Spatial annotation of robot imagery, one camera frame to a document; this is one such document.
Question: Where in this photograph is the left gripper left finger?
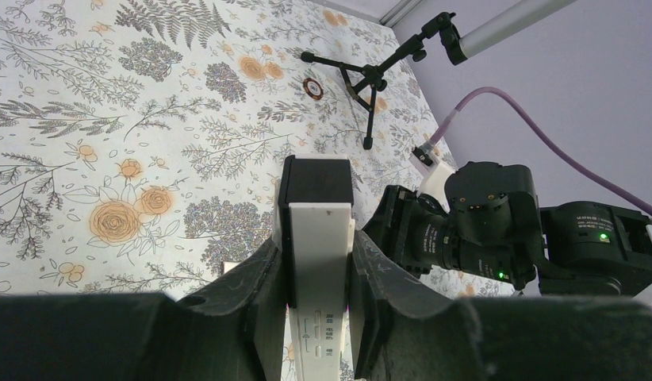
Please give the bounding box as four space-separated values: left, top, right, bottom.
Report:
0 241 286 380

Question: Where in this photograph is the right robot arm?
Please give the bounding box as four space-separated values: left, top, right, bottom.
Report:
364 162 652 296

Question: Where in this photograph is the floral tablecloth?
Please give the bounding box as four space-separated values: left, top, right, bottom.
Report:
0 0 516 381

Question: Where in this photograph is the poker chip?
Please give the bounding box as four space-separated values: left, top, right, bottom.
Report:
302 78 324 100

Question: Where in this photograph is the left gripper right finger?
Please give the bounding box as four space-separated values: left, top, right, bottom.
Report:
349 231 652 380

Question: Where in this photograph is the white remote control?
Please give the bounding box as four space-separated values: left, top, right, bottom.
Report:
273 153 355 380

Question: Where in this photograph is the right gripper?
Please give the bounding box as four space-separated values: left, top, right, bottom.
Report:
363 185 461 276

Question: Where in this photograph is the black microphone tripod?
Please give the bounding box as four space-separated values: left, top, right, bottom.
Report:
300 12 467 150

